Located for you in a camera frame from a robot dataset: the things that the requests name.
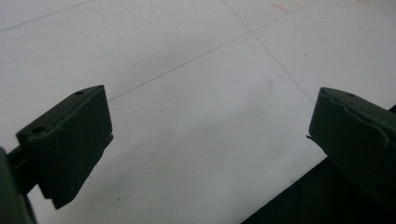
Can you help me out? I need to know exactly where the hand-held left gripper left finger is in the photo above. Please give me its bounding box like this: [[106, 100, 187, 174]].
[[16, 84, 114, 210]]

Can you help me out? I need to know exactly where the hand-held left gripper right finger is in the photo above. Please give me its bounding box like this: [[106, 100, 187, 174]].
[[306, 87, 396, 202]]

